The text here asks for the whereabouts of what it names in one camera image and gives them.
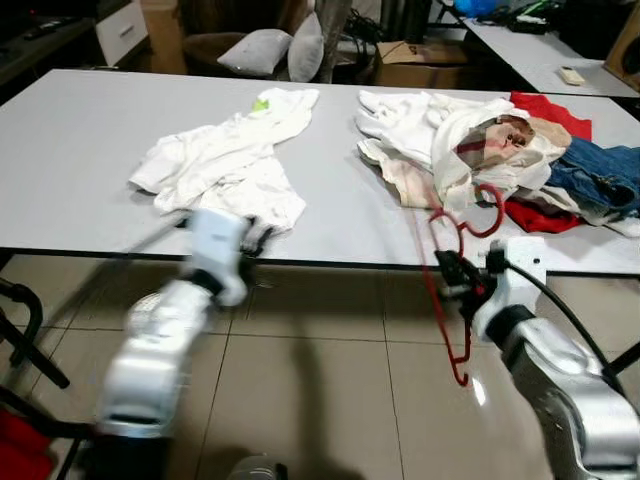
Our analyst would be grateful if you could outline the red garment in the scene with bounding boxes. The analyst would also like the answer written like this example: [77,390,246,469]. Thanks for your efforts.
[505,91,594,234]

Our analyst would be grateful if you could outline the narrow grey pillow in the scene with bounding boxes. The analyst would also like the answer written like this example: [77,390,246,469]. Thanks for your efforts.
[288,12,327,84]

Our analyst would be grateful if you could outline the grey robot foot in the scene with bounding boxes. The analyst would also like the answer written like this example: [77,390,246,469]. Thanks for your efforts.
[228,455,289,480]

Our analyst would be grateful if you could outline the brown round chair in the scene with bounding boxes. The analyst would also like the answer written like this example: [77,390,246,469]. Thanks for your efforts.
[183,32,263,79]

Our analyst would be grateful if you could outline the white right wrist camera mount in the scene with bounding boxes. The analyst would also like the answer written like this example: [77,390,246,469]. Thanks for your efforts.
[472,237,548,341]

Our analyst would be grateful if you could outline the red shirt white-trimmed collar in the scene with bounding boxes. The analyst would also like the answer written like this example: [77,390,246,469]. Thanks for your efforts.
[0,408,56,480]

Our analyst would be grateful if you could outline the white remote control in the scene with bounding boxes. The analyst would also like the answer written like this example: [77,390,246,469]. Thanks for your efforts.
[557,67,590,87]

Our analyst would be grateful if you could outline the black low bench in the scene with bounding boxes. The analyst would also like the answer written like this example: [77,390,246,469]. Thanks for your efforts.
[0,12,101,101]

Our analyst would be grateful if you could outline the wooden speaker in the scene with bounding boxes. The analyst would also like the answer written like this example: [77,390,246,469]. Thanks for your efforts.
[604,3,640,93]

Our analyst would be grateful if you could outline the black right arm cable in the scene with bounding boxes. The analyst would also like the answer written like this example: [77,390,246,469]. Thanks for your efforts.
[500,258,626,396]

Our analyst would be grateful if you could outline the blue jeans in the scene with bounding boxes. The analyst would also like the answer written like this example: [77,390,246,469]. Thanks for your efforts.
[545,138,640,223]

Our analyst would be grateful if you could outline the white drawer unit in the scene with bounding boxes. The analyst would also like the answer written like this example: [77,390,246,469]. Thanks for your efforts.
[95,0,151,67]

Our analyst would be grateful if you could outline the open cardboard box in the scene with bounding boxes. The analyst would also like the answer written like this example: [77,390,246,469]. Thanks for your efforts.
[375,40,471,89]

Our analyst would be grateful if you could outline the white shirt green label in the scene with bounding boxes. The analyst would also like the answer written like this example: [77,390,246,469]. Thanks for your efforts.
[128,87,321,234]

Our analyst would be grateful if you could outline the wide grey pillow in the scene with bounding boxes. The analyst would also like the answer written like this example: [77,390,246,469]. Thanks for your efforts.
[218,28,294,78]

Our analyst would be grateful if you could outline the white garment checked lining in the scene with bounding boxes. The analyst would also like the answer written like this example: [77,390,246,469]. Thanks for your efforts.
[430,98,573,213]

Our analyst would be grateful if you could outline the blue plastic item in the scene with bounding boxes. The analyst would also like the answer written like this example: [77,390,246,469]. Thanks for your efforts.
[453,0,501,19]

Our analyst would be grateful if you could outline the black table leg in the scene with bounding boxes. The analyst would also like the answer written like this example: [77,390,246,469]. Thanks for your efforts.
[610,340,640,379]

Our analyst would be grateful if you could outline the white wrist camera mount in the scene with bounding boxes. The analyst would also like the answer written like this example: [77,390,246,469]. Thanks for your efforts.
[472,237,548,341]
[185,208,251,306]

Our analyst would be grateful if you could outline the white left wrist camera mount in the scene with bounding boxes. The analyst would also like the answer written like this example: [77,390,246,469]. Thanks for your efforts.
[185,208,251,306]

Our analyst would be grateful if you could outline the cream garment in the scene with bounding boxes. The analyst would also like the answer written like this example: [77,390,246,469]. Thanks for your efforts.
[358,138,446,209]

